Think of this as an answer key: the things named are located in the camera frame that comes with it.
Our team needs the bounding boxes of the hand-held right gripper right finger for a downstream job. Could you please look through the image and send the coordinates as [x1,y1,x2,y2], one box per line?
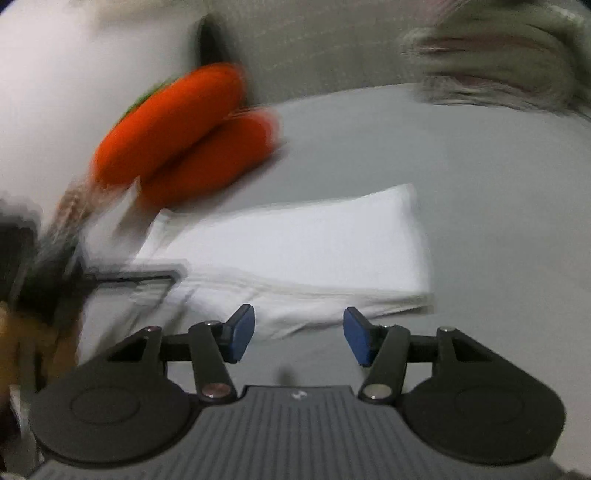
[343,307,513,402]

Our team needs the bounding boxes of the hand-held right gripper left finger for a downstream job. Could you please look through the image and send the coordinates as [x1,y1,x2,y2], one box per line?
[83,304,256,401]

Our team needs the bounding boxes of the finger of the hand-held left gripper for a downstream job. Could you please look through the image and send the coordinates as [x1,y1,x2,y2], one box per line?
[85,272,180,286]

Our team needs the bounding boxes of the white pants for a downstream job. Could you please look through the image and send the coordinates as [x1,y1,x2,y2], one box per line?
[88,184,435,342]

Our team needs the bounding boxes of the beige garment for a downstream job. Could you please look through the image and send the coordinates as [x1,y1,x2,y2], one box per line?
[53,178,109,234]

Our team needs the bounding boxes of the orange pumpkin plush pillow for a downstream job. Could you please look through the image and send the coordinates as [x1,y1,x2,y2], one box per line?
[92,62,281,208]

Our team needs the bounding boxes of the grey star-patterned pillow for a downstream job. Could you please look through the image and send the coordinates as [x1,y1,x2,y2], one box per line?
[203,0,416,104]

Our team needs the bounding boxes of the folded grey pink quilt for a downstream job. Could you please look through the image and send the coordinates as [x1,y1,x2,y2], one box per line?
[402,7,591,114]

